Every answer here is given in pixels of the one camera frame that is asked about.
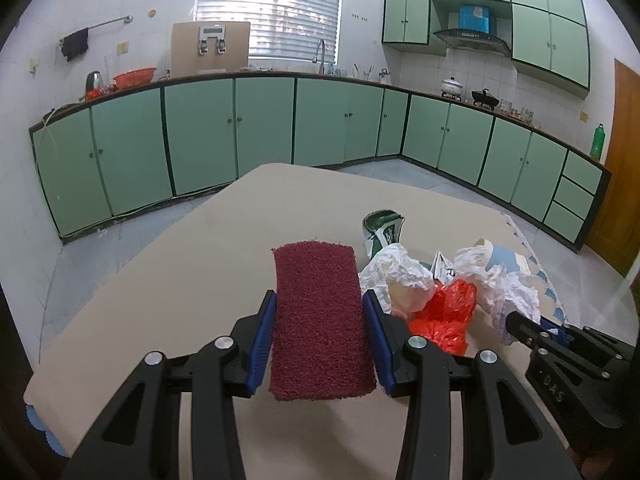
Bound window blinds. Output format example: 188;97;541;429
194;0;346;61

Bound dark red scouring pad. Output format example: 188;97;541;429
269;242;377;402

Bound wooden board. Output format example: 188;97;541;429
171;21;251;77

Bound metal towel rail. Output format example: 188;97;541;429
57;15;134;43

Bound range hood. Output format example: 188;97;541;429
432;28;512;58

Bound wooden door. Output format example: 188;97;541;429
584;58;640;277

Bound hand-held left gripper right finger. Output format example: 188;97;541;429
361;289;583;480

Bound red plastic bag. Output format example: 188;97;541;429
407;280;478;356

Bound dark cloth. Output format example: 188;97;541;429
61;29;90;62

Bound group of drinking glasses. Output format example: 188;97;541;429
500;100;536;123

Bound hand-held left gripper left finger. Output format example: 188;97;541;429
60;289;278;480

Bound green wall cabinets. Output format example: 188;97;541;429
381;0;592;100

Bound green base cabinets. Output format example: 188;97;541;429
29;72;613;253

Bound white paper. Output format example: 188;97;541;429
452;240;541;346

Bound green bottle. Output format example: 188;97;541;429
590;123;607;161

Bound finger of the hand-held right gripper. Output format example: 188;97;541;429
504;311;568;361
547;324;633;381

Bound red plastic basin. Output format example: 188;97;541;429
113;67;157;90

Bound blue and white paper cup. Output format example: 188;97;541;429
475;238;528;276

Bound green white crushed cup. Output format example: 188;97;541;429
361;210;405;261

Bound blue box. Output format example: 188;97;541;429
457;5;493;33

